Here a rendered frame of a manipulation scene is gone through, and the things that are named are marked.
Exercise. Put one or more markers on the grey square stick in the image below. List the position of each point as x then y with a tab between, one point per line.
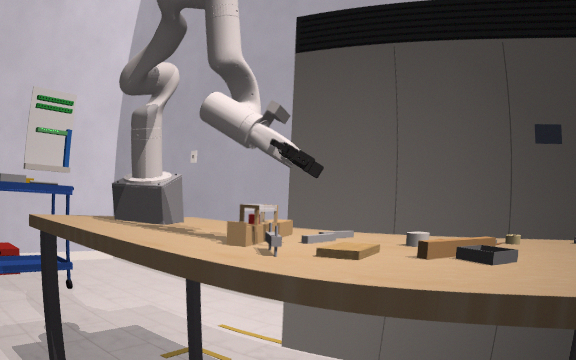
317	238
341	234

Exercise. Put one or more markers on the grey flat bar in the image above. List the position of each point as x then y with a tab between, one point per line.
273	239

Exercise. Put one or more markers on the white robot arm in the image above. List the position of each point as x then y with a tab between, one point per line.
234	117

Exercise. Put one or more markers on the long brown wooden beam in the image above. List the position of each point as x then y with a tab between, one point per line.
445	248

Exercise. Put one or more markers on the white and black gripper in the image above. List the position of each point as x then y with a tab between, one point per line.
262	136

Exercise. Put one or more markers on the beige roll of tape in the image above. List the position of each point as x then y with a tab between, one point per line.
513	239

